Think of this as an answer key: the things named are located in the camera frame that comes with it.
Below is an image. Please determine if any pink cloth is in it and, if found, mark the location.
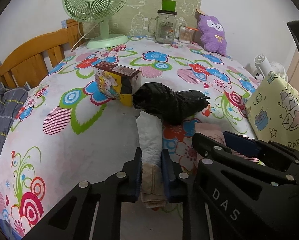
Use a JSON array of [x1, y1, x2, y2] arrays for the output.
[[194, 122, 263, 165]]

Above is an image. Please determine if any yellow-green fabric storage box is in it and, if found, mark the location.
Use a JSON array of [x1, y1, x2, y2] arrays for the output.
[[245, 72, 299, 151]]

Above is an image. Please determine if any beige door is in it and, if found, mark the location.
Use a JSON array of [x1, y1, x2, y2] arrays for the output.
[[287, 49, 299, 92]]

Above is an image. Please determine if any floral tablecloth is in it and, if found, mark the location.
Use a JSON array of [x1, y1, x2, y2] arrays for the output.
[[0, 36, 258, 239]]

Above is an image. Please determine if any white standing fan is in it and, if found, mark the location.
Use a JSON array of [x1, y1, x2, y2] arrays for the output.
[[245, 54, 288, 82]]

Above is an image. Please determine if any small colourful carton box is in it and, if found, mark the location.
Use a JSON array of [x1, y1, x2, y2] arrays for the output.
[[94, 61, 141, 107]]

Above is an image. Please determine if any purple plush bunny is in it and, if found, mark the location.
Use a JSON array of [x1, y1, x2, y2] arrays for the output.
[[197, 15, 227, 56]]

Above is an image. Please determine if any blue plaid blanket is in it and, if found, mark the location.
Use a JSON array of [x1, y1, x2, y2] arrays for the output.
[[0, 82, 30, 155]]

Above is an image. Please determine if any small toothpick jar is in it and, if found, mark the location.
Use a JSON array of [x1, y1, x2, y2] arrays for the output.
[[178, 25, 198, 44]]

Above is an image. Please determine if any wooden chair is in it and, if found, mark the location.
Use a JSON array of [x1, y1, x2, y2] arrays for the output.
[[0, 20, 84, 88]]

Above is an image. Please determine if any glass mason jar mug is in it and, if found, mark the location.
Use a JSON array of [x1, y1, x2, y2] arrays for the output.
[[148, 10, 177, 44]]

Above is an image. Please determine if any green cup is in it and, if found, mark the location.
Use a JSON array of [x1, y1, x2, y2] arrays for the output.
[[161, 0, 177, 12]]

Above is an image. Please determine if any green patterned cardboard sheet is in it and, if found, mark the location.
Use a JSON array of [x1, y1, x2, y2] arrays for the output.
[[82, 0, 203, 41]]

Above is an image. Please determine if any green desk fan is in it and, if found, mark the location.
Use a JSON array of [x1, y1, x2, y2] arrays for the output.
[[62, 0, 128, 49]]

